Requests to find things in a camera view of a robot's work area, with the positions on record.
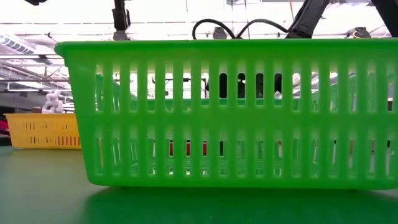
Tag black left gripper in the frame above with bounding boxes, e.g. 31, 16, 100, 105
111, 0, 132, 32

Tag green slotted plastic basket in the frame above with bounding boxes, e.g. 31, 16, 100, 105
54, 38, 398, 190

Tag red rectangular block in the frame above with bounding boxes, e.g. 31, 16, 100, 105
169, 139, 208, 157

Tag white figurine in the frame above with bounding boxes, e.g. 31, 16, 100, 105
41, 89, 65, 114

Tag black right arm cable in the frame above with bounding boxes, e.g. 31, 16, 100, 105
192, 18, 290, 40

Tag dark grey fixture knob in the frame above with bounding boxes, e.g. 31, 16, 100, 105
351, 27, 372, 40
112, 30, 130, 41
212, 26, 228, 40

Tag white louvered vent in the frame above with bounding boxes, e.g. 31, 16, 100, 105
0, 33, 37, 56

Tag red object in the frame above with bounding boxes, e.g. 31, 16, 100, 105
0, 119, 10, 137

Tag black horizontal rod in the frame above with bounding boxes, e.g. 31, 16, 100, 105
151, 77, 208, 84

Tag yellow slotted plastic basket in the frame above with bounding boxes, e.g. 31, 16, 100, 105
3, 113, 82, 151

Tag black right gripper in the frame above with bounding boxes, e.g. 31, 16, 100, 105
218, 72, 283, 99

